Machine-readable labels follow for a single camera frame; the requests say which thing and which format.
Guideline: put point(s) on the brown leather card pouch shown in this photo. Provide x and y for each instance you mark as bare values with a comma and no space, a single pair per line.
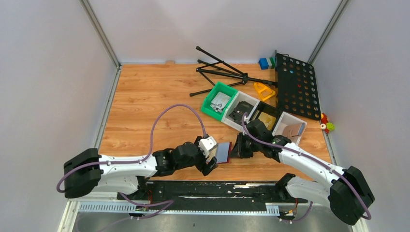
294,130

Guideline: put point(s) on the white bin with black parts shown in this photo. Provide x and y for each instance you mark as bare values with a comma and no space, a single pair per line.
240,96

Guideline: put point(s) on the blue toy block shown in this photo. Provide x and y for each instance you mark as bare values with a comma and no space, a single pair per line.
265,63

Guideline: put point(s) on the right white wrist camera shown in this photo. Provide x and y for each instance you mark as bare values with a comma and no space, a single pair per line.
245,120

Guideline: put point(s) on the green toy block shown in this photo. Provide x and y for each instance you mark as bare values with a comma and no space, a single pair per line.
273,62

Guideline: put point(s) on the black parts in bin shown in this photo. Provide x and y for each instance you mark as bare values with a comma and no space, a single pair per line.
241,108

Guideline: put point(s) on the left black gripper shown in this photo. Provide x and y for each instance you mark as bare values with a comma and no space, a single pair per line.
205,167

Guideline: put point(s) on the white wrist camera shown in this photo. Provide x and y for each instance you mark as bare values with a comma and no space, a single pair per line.
245,120
207,144

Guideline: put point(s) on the black plastic bin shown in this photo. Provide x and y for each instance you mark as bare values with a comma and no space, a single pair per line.
266,108

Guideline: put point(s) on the colourful small toy pile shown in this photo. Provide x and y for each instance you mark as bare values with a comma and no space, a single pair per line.
326,125

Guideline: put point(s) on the black folding tripod stand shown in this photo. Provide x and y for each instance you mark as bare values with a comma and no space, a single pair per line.
224,69

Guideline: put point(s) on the yellow plastic triangle piece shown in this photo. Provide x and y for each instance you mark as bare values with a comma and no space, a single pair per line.
264,92

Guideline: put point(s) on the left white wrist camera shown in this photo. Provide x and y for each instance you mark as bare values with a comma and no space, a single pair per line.
207,144

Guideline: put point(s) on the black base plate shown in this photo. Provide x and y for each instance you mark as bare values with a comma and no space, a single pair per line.
213,195

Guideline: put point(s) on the white bin at end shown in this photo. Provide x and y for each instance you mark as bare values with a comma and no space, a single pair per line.
285,120

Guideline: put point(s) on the green plastic bin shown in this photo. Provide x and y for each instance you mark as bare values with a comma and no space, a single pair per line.
219,87

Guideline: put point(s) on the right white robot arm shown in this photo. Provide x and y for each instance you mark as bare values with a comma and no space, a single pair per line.
344,191

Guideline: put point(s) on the grey metal parts in bin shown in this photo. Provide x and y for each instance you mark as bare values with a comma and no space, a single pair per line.
219,102

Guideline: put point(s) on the red leather card holder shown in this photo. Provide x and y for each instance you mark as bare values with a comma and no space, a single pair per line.
222,152

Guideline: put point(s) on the black perforated metal panel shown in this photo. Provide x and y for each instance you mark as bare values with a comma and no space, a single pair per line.
297,88

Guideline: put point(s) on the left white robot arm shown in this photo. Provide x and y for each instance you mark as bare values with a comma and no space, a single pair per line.
90,171

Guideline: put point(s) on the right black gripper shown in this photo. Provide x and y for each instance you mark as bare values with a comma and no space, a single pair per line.
238,151

